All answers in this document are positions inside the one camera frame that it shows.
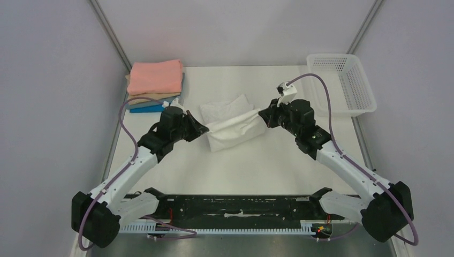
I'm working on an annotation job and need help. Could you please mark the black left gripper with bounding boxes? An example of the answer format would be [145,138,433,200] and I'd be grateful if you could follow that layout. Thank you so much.
[171,110,208,142]

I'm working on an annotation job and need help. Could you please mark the white t shirt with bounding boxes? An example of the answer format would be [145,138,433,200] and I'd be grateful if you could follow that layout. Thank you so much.
[200,94,267,152]

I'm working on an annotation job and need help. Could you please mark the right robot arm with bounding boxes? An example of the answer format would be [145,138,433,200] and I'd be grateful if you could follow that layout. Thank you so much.
[259,99,419,246]

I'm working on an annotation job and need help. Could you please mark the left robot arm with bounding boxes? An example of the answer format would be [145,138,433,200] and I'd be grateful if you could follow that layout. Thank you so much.
[71,106,209,251]

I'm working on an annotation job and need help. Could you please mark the blue folded t shirt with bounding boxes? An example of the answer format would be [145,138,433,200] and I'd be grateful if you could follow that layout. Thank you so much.
[126,103,164,113]

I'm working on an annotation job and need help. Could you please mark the beige folded t shirt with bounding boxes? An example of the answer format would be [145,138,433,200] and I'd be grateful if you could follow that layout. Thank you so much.
[125,73,185,105]

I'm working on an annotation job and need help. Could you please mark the pink folded t shirt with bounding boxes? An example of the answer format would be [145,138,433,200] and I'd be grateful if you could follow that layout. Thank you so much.
[127,59,183,95]

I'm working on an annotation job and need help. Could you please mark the white plastic basket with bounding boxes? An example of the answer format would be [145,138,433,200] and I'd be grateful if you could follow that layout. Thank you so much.
[306,54,377,117]

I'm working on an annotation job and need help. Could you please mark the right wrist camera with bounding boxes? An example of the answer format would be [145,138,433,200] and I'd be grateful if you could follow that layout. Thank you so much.
[276,82,297,107]

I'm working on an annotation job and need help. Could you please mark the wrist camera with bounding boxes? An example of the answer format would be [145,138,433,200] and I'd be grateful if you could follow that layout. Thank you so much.
[162,97,187,112]
[276,82,297,107]

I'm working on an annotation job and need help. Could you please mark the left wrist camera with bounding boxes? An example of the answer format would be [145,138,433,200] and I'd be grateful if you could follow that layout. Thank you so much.
[162,97,187,112]

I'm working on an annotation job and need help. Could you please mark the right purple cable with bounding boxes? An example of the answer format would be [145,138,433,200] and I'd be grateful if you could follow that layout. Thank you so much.
[286,73,419,246]

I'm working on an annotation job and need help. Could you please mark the purple cable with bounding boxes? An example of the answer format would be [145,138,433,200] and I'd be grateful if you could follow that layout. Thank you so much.
[78,97,198,252]
[286,73,419,246]

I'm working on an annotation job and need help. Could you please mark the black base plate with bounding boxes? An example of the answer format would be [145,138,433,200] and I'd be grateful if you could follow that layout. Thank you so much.
[151,194,343,229]

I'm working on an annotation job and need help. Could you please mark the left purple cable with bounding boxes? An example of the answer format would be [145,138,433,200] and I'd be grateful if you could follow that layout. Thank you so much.
[78,97,198,252]

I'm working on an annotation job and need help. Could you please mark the white cable duct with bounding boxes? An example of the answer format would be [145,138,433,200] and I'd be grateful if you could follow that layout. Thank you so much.
[119,220,332,236]

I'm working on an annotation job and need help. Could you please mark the aluminium frame rails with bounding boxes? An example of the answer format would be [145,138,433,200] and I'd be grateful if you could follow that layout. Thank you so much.
[71,175,408,257]

